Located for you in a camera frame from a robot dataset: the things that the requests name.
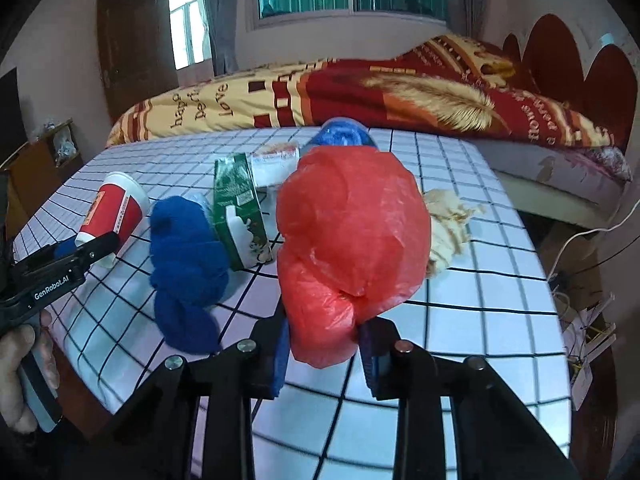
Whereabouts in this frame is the wooden cabinet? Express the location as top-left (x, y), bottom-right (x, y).
top-left (0, 120), bottom-right (84, 222)

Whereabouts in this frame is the red wooden headboard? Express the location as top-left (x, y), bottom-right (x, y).
top-left (502, 14), bottom-right (640, 152)

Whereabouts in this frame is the clear plastic bag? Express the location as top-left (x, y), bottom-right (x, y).
top-left (249, 141), bottom-right (304, 192)

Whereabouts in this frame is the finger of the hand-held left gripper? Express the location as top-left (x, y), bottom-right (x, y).
top-left (52, 231), bottom-right (121, 269)

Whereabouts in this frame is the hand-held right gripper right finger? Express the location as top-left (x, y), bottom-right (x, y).
top-left (357, 317), bottom-right (567, 480)

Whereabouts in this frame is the green drink carton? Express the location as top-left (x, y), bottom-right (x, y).
top-left (212, 154), bottom-right (276, 272)

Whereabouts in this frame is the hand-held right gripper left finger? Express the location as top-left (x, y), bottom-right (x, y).
top-left (97, 306), bottom-right (292, 480)

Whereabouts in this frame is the brown wooden door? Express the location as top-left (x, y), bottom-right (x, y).
top-left (96, 0), bottom-right (180, 124)

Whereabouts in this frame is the red paper cup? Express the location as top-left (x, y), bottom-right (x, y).
top-left (75, 171), bottom-right (151, 269)

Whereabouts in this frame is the dark television screen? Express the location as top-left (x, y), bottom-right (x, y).
top-left (0, 67), bottom-right (29, 162)

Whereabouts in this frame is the long white cable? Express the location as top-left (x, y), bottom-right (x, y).
top-left (547, 195), bottom-right (639, 287)

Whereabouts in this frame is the blue cloth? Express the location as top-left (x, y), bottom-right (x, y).
top-left (150, 195), bottom-right (234, 354)

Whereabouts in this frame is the small window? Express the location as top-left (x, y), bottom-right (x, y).
top-left (167, 0), bottom-right (214, 69)

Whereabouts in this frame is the person's left hand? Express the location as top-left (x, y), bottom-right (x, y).
top-left (0, 309), bottom-right (60, 434)

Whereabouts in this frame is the red plastic bag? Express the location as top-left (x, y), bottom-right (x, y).
top-left (275, 145), bottom-right (432, 367)

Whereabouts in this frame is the white checkered tablecloth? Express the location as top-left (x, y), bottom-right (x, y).
top-left (12, 126), bottom-right (574, 480)

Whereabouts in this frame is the pale yellow cloth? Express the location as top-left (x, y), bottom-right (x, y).
top-left (422, 188), bottom-right (489, 279)

